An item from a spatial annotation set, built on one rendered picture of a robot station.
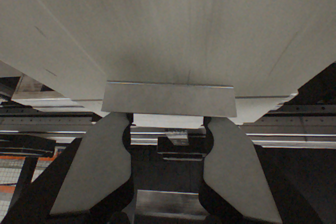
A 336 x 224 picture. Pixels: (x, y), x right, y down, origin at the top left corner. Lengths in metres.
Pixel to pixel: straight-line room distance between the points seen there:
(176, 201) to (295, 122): 0.40
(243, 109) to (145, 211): 0.16
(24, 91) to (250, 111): 0.31
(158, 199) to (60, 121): 0.46
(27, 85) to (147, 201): 0.24
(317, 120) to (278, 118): 0.09
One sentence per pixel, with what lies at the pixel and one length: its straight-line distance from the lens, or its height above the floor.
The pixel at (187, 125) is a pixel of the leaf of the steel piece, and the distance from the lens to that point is 0.22.
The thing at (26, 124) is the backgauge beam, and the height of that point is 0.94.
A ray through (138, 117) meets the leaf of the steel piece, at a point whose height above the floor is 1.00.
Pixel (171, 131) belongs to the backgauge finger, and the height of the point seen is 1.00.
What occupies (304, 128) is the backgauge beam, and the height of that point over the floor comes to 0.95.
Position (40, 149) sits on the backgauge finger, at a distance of 0.65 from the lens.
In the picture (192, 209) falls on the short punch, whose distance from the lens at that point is 0.23.
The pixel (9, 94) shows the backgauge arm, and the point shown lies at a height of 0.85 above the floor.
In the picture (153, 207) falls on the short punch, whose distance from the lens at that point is 0.23.
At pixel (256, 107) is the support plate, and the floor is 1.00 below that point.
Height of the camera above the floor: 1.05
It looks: 22 degrees down
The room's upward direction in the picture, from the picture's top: 178 degrees counter-clockwise
